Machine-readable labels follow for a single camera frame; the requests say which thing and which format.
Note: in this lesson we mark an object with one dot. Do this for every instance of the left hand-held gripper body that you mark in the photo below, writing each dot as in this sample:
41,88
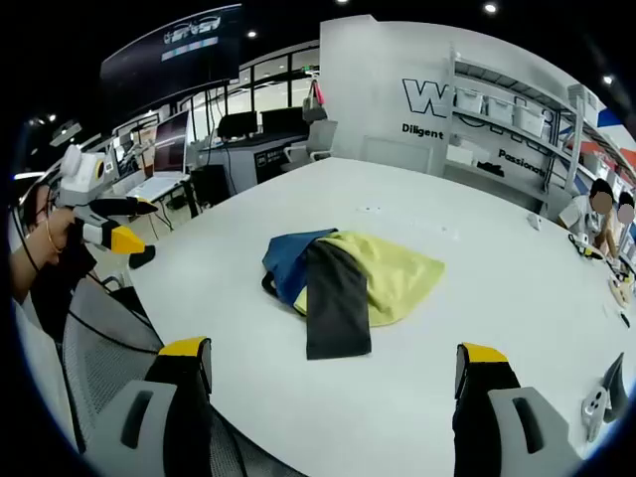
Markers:
79,174

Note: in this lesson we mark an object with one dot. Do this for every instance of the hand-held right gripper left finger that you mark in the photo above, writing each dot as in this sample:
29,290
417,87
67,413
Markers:
149,422

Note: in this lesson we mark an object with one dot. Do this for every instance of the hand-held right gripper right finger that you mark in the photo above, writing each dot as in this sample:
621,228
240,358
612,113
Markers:
502,427

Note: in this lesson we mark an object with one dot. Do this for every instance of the yellow blue grey garment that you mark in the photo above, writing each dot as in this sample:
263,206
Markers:
397,278

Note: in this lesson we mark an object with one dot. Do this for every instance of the person's left hand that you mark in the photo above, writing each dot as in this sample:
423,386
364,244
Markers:
64,228

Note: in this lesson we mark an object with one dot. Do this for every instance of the small black round object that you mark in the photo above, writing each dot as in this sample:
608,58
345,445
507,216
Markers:
141,258

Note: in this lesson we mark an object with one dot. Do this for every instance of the person's black clothing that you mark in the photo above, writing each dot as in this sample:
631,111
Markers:
64,288

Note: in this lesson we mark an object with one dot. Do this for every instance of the grey mesh office chair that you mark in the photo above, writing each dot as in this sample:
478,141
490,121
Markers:
99,358

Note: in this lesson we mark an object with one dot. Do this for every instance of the slim upright display screen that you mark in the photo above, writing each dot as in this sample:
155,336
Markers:
171,144

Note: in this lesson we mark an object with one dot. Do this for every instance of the black computer tower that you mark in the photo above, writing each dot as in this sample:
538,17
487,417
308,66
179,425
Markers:
210,185

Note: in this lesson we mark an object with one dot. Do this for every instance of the grey white gadget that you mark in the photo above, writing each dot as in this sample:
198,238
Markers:
596,407

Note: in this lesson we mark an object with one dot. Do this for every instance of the grey office desk counter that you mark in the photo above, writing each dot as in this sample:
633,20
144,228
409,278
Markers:
238,164

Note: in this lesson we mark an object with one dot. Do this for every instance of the black computer monitor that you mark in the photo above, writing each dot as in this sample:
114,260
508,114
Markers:
282,120
237,125

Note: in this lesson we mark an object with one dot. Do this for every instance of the small black pen object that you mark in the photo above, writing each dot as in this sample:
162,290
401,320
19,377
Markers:
624,319

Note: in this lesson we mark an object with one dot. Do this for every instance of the cream coloured tray object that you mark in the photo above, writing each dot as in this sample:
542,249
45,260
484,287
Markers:
621,290

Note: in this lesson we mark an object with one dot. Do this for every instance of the yellow black tool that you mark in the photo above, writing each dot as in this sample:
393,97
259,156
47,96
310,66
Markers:
588,251

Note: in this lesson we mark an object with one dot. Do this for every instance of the small white table device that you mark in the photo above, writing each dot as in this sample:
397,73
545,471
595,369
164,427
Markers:
534,221

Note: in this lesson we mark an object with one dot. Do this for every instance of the white office chair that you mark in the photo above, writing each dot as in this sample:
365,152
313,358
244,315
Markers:
320,134

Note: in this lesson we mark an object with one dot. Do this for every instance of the grey pink hanging bag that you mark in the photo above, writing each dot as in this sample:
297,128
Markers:
313,109

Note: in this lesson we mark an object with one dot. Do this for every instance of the grey metal storage shelf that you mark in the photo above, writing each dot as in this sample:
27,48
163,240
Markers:
613,149
576,144

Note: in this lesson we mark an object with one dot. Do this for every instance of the white storage bin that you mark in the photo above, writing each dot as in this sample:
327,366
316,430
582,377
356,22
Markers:
471,102
501,109
529,120

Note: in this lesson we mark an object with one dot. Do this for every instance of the large dark wall screen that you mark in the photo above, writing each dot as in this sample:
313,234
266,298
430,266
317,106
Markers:
174,54

